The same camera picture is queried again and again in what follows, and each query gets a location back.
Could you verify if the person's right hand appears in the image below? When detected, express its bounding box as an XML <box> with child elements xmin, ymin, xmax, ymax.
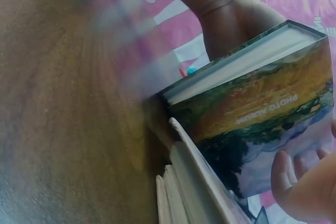
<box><xmin>271</xmin><ymin>118</ymin><xmax>336</xmax><ymax>224</ymax></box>

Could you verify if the person's left hand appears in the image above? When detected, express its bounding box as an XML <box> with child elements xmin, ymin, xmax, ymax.
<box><xmin>198</xmin><ymin>0</ymin><xmax>289</xmax><ymax>63</ymax></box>

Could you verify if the landscape print photo album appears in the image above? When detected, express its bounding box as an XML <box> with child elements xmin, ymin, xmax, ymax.
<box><xmin>157</xmin><ymin>19</ymin><xmax>335</xmax><ymax>200</ymax></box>

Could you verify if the pale thick book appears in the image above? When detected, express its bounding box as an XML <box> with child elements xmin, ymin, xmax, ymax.
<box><xmin>155</xmin><ymin>117</ymin><xmax>250</xmax><ymax>224</ymax></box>

